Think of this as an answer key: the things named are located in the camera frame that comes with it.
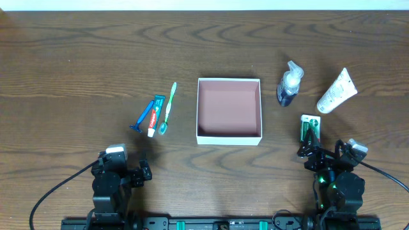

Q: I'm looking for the white cardboard box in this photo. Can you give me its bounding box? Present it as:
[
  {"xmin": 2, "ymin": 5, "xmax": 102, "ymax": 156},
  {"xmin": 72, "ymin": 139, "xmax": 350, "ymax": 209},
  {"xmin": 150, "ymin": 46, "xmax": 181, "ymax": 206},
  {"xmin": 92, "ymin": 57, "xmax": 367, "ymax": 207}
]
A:
[{"xmin": 196, "ymin": 78, "xmax": 263, "ymax": 146}]

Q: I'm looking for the green soap bar box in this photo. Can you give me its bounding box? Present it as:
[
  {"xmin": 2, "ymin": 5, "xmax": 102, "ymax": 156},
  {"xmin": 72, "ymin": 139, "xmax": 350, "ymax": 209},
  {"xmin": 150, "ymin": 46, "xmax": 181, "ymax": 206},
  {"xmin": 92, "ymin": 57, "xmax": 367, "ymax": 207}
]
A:
[{"xmin": 300, "ymin": 114, "xmax": 321, "ymax": 142}]

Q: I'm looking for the green white toothbrush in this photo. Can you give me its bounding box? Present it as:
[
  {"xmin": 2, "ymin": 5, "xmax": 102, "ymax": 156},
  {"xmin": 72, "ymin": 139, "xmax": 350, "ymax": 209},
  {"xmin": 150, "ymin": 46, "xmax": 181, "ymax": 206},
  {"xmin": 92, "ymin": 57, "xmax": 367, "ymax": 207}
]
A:
[{"xmin": 158, "ymin": 82, "xmax": 177, "ymax": 135}]

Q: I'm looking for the blue disposable razor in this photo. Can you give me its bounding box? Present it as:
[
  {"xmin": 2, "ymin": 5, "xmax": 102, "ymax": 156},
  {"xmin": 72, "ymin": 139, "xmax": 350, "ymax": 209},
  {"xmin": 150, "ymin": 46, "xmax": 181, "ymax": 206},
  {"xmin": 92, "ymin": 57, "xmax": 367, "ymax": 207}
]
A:
[{"xmin": 129, "ymin": 100, "xmax": 154, "ymax": 133}]

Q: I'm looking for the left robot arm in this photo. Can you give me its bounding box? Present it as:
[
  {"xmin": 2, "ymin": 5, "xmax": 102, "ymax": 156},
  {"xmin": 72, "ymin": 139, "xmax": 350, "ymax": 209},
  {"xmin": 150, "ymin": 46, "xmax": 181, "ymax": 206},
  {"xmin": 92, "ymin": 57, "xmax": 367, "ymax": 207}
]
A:
[{"xmin": 91, "ymin": 151, "xmax": 152, "ymax": 225}]

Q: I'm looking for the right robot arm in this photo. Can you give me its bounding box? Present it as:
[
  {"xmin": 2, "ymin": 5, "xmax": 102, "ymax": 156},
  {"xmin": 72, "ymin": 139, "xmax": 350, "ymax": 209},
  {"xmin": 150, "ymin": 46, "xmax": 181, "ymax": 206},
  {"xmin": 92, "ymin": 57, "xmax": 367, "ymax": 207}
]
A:
[{"xmin": 297, "ymin": 128, "xmax": 367, "ymax": 215}]

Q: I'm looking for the white lotion tube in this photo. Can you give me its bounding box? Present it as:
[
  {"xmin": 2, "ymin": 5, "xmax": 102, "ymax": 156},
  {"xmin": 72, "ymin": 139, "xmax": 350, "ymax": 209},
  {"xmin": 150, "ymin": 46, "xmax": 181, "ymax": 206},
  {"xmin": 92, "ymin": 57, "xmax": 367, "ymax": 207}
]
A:
[{"xmin": 317, "ymin": 68, "xmax": 358, "ymax": 114}]

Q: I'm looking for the green red toothpaste tube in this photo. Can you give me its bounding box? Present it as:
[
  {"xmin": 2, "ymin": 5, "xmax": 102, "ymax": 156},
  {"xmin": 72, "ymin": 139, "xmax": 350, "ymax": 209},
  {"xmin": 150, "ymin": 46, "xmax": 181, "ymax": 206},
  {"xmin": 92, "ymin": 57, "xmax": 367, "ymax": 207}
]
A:
[{"xmin": 148, "ymin": 95, "xmax": 166, "ymax": 137}]

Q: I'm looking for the clear pump soap bottle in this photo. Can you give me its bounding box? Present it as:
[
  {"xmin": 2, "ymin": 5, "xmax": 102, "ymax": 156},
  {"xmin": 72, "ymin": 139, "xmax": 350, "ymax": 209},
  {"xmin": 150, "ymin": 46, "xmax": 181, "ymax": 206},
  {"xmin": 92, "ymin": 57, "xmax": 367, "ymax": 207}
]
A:
[{"xmin": 277, "ymin": 61, "xmax": 304, "ymax": 107}]

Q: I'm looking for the black mounting rail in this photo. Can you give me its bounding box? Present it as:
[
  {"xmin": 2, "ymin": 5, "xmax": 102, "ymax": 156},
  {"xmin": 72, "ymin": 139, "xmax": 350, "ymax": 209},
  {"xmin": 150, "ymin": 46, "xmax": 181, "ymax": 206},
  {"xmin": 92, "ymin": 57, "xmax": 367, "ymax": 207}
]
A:
[{"xmin": 60, "ymin": 215, "xmax": 383, "ymax": 230}]

